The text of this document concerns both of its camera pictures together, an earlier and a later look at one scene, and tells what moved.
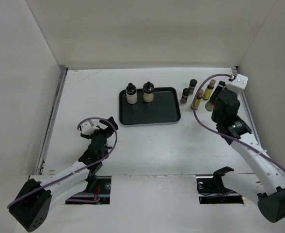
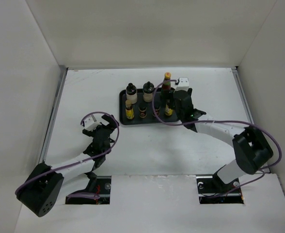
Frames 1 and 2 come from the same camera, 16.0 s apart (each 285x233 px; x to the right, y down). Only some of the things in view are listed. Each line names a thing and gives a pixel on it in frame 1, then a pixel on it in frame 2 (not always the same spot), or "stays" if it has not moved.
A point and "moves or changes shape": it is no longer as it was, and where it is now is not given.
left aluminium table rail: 62,73 stays
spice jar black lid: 186,91 moves or changes shape
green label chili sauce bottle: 209,106 to 166,88
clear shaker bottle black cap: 131,93 stays
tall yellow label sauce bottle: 208,91 to 168,111
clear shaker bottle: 148,92 stays
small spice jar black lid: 193,82 to 142,108
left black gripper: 109,127 stays
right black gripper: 216,92 to 172,98
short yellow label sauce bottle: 197,99 to 130,112
